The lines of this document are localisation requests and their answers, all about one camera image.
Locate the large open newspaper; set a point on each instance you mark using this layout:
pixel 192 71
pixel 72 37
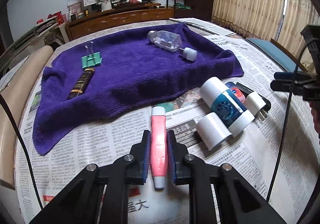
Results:
pixel 266 174

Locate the black gold striped tube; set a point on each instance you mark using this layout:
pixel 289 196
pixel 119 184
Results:
pixel 82 83

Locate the green binder clip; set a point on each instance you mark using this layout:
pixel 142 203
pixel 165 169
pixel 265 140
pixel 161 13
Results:
pixel 92 59

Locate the white charger plug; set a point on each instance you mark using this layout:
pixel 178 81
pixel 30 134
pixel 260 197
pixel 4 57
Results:
pixel 255 104

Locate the purple towel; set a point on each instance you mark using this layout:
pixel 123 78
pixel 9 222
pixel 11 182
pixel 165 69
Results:
pixel 133 73

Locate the beige curtain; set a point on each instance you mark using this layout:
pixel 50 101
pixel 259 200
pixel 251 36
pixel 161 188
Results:
pixel 282 20

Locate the beige sofa armrest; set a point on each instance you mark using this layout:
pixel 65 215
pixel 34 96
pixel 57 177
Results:
pixel 16 95

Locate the white cylinder jar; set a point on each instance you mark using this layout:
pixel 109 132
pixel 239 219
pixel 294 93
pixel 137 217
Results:
pixel 212 130

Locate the teal chair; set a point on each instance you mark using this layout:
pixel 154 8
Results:
pixel 276 52

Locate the folded white table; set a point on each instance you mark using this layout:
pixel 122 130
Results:
pixel 18 45

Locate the pink vaseline jar blue lid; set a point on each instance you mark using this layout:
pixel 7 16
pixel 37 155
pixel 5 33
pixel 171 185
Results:
pixel 236 91

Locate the black tube white script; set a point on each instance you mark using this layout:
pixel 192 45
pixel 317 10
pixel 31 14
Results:
pixel 246 91

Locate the clear plastic bottle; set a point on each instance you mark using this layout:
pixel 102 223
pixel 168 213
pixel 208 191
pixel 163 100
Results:
pixel 166 40

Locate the pink white tube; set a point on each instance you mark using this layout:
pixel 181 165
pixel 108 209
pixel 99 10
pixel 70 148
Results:
pixel 159 150

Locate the folded newspaper far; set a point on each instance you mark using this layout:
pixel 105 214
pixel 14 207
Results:
pixel 204 25

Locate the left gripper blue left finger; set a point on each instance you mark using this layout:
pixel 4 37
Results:
pixel 140 167

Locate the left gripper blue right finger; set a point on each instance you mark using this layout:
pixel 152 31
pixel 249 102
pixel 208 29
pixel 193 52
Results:
pixel 178 172

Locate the blue white deodorant stick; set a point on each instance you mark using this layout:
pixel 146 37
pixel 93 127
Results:
pixel 221 100

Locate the wooden tv cabinet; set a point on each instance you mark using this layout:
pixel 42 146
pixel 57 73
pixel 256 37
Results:
pixel 133 13

